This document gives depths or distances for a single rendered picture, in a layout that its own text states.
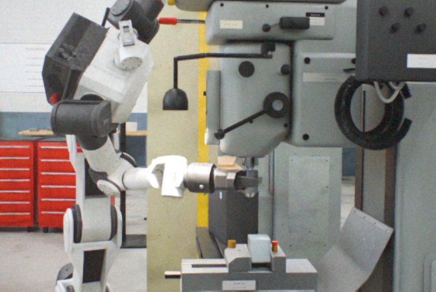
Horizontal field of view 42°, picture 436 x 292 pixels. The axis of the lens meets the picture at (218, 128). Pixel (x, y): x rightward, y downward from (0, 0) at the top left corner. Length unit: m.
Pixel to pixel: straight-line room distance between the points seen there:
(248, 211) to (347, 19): 0.77
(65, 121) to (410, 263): 1.02
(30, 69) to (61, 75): 9.08
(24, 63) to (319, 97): 9.57
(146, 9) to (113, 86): 0.33
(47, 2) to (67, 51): 9.17
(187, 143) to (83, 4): 7.70
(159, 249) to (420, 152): 2.16
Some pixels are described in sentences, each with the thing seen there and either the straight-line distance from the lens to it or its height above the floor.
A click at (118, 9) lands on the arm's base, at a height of 1.76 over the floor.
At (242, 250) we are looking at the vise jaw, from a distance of 1.50.
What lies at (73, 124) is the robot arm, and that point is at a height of 1.39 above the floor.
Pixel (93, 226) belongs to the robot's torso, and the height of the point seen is 1.01.
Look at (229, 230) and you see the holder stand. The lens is 1.97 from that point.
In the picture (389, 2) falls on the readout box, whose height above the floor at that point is 1.69.
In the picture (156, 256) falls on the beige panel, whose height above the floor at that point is 0.53.
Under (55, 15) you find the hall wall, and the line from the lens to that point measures 10.86.
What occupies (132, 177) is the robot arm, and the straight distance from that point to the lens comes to 1.80.
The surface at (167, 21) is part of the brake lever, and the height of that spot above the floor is 1.70.
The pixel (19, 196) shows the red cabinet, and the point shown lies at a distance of 6.44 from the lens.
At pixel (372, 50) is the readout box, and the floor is 1.58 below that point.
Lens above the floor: 1.47
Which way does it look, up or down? 3 degrees down
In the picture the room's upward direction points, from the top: 1 degrees clockwise
